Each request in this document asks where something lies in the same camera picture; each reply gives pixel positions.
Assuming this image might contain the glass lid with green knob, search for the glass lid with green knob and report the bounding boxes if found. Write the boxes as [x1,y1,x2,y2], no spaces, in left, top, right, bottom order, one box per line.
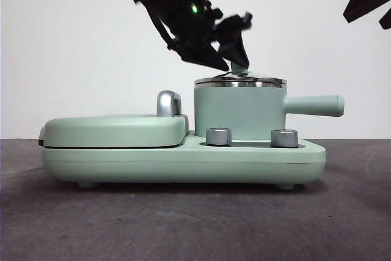
[194,61,287,87]

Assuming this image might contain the mint green steamer pot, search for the mint green steamer pot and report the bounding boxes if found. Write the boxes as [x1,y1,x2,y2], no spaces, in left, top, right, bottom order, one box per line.
[194,82,345,139]

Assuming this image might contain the silver control knob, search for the silver control knob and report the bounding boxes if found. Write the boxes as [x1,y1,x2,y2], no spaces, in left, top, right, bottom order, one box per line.
[206,127,232,145]
[271,128,299,148]

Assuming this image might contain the mint green breakfast machine base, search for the mint green breakfast machine base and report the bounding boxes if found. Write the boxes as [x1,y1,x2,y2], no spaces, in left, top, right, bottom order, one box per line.
[41,129,327,189]

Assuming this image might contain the mint green griddle cover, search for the mint green griddle cover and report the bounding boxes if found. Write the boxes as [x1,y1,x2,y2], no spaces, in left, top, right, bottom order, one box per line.
[38,113,189,149]

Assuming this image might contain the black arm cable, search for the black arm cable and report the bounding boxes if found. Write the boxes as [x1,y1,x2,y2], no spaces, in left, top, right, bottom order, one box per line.
[143,1,181,53]

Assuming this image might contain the chrome griddle handle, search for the chrome griddle handle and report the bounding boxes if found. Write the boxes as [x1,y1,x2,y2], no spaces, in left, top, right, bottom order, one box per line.
[156,90,183,118]

